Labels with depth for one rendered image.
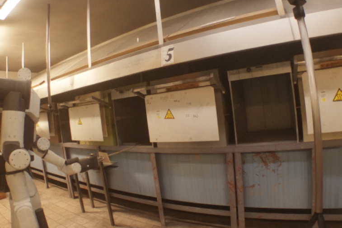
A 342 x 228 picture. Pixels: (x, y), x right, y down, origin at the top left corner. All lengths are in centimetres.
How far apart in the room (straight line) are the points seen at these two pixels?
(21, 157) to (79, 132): 167
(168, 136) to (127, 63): 67
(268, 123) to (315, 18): 121
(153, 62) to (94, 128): 110
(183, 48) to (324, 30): 88
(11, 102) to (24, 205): 40
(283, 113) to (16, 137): 205
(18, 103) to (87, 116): 150
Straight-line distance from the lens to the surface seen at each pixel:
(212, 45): 130
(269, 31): 126
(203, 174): 181
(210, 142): 163
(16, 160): 88
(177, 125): 158
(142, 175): 218
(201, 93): 148
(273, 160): 165
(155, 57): 147
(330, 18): 132
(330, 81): 142
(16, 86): 92
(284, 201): 179
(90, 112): 227
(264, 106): 212
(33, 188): 113
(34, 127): 108
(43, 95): 284
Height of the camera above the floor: 122
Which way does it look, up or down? 2 degrees up
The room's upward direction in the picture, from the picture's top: 7 degrees counter-clockwise
